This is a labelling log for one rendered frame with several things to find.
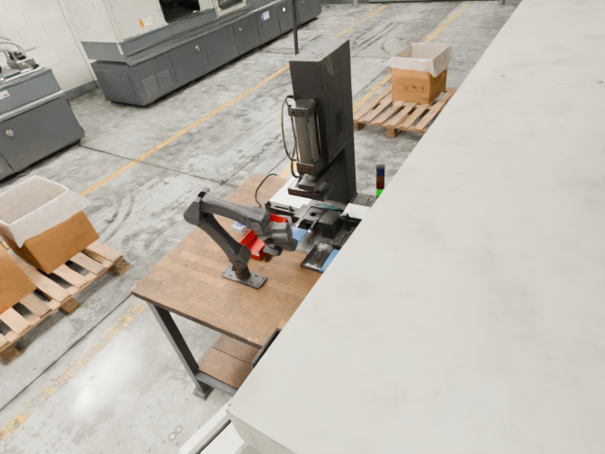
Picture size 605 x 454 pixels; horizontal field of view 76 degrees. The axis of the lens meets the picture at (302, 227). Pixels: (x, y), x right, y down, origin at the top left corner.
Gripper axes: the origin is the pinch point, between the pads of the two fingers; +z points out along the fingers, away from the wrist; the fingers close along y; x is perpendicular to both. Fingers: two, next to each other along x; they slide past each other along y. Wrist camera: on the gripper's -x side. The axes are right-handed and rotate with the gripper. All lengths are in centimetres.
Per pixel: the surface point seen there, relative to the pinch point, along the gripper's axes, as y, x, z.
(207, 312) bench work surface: -34.1, 17.5, -8.0
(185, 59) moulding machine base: 305, 412, 262
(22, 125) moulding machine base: 80, 434, 116
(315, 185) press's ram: 28.5, -6.1, -3.6
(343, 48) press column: 77, -8, -27
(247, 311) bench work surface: -28.6, 2.6, -5.0
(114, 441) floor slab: -117, 79, 48
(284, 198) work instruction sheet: 32, 25, 32
